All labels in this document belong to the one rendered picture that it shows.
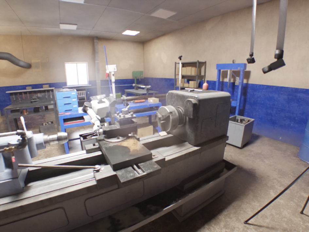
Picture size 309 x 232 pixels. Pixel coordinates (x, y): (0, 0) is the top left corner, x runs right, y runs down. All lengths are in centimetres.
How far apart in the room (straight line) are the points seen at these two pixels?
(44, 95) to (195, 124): 464
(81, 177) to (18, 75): 753
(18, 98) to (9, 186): 435
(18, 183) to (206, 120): 155
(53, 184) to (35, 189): 11
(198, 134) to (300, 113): 326
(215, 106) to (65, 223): 160
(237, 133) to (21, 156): 341
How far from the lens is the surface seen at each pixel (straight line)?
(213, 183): 176
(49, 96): 531
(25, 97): 541
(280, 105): 450
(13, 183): 123
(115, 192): 124
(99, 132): 144
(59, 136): 119
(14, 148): 110
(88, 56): 834
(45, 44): 837
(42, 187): 122
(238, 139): 355
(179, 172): 151
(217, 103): 163
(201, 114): 146
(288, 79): 444
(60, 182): 121
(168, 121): 141
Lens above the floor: 152
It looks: 16 degrees down
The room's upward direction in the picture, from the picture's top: straight up
